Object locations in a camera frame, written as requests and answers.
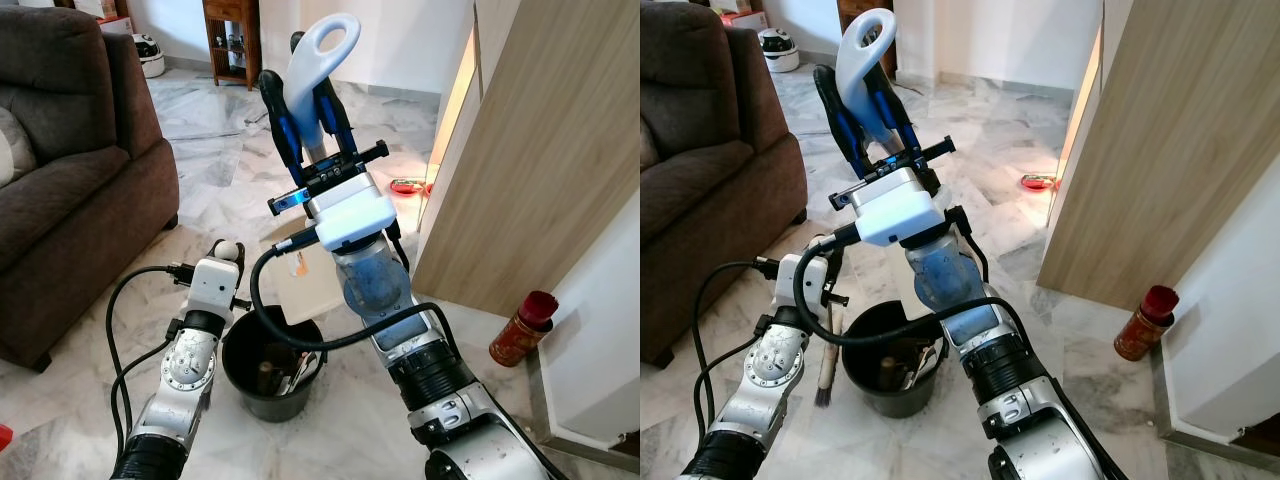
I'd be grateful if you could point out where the red lidded tin can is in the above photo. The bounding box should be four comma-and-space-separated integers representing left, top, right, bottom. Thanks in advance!
488, 290, 561, 369
1113, 285, 1181, 363

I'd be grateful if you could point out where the beige long-handled dustpan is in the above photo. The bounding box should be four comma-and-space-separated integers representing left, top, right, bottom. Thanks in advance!
835, 8, 899, 159
272, 12, 362, 327

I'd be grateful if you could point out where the dark wooden staircase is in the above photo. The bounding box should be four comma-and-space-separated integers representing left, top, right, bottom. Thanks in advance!
1228, 412, 1280, 463

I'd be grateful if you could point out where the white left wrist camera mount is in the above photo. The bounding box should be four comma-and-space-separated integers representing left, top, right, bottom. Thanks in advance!
188, 257, 243, 316
775, 252, 831, 311

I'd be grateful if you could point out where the white round appliance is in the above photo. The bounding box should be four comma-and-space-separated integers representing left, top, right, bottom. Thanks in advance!
757, 27, 801, 73
130, 33, 167, 79

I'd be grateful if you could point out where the brown fabric sofa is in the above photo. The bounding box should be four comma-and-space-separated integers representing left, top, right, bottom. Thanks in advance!
640, 0, 809, 369
0, 5, 181, 373

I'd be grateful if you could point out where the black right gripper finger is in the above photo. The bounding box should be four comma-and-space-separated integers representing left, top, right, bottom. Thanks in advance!
813, 65, 865, 186
870, 73, 917, 153
316, 78, 358, 158
258, 69, 307, 191

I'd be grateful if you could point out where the white red box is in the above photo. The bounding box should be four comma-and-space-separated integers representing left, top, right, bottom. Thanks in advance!
712, 0, 769, 31
75, 0, 133, 33

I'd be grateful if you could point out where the tall light wood cabinet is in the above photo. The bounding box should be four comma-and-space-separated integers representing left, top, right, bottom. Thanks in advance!
410, 0, 641, 319
1037, 0, 1280, 311

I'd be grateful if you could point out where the black plastic bucket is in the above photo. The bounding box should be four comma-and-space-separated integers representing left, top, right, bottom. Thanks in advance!
842, 300, 949, 419
221, 303, 329, 424

